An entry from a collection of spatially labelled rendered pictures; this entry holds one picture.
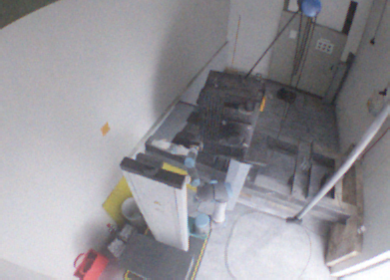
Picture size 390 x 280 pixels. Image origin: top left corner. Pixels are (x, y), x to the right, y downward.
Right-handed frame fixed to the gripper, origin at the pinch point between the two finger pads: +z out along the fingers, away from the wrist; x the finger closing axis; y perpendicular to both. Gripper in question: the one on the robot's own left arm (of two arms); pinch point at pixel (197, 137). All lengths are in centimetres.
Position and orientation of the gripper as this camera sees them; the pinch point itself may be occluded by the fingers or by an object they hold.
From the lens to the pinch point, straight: 190.5
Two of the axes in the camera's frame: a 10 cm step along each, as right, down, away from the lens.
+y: 0.2, -6.8, -7.3
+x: -9.7, -1.9, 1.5
